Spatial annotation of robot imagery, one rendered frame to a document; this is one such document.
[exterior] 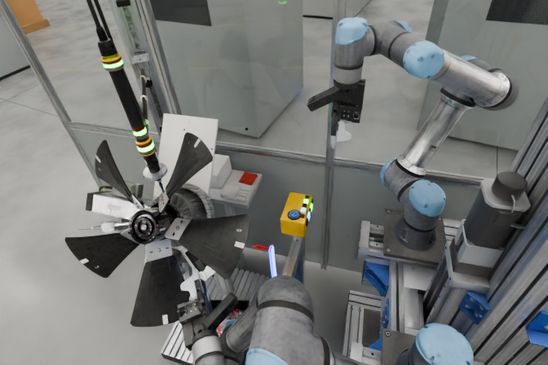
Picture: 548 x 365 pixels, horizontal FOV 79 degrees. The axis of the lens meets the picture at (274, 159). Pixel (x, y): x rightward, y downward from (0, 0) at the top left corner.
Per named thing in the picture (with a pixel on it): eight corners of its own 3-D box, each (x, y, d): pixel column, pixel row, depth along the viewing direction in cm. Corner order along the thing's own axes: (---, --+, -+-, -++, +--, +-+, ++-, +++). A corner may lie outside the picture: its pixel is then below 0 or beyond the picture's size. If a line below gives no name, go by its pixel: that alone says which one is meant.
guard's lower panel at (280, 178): (119, 216, 277) (69, 125, 219) (461, 291, 210) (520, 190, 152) (117, 218, 275) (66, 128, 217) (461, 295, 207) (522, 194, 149)
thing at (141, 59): (137, 71, 147) (130, 53, 142) (153, 68, 149) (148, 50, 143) (137, 81, 140) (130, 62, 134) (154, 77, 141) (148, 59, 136)
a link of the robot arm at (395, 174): (393, 205, 121) (491, 65, 94) (371, 179, 133) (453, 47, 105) (416, 206, 127) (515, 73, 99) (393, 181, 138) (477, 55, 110)
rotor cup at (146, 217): (145, 236, 128) (121, 244, 115) (149, 199, 128) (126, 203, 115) (178, 244, 124) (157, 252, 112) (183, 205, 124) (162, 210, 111)
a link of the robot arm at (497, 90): (517, 127, 97) (404, 83, 73) (487, 109, 105) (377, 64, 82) (548, 92, 92) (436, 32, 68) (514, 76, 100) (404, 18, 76)
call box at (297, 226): (290, 207, 151) (289, 191, 144) (312, 211, 148) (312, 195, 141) (280, 235, 139) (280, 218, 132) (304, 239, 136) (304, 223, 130)
